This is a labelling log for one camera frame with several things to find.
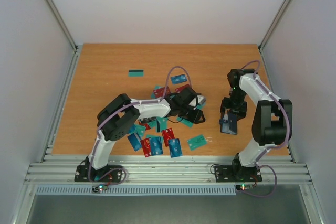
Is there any dark blue card holder wallet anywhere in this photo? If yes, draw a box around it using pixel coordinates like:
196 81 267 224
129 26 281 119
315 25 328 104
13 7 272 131
219 112 238 135

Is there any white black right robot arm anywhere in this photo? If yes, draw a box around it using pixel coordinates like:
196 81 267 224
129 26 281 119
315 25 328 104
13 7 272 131
219 69 292 182

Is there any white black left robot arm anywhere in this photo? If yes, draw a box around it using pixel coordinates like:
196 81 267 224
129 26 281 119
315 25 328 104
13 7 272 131
85 87 206 182

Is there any teal VIP card front right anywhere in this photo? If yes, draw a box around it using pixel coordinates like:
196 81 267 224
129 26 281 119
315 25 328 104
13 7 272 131
187 134 207 151

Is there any red card centre front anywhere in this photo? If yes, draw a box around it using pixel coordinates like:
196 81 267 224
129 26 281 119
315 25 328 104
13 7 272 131
161 128 175 147

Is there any red card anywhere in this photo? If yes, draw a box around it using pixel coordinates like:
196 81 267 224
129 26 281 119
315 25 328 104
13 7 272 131
140 138 152 157
161 128 175 147

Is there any blue card front centre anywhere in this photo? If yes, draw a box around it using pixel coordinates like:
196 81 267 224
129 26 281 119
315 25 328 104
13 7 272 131
169 138 183 158

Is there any blue VIP card back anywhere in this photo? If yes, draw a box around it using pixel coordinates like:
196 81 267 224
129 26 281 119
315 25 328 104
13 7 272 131
171 74 188 85

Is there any red card front left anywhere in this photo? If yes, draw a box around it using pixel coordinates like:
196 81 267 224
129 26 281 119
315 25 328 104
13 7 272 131
140 138 152 157

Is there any teal card with magnetic stripe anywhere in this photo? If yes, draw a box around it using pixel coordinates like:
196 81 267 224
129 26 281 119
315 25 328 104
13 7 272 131
128 69 144 78

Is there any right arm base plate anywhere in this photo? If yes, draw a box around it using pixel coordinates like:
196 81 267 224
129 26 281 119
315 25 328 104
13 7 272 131
214 165 262 183

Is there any grey slotted cable duct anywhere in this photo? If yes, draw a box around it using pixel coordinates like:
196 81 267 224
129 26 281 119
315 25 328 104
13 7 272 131
36 185 236 196

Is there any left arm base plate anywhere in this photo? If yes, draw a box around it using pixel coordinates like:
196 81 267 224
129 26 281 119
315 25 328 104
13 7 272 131
74 165 123 183

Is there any aluminium frame post right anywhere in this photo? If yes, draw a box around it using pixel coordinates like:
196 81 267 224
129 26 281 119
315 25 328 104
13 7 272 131
258 0 292 51

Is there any aluminium frame post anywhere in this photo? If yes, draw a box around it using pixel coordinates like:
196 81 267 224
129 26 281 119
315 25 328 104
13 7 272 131
45 0 78 52
258 0 292 51

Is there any aluminium frame post left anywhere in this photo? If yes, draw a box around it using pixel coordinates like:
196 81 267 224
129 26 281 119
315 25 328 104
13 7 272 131
45 0 78 52

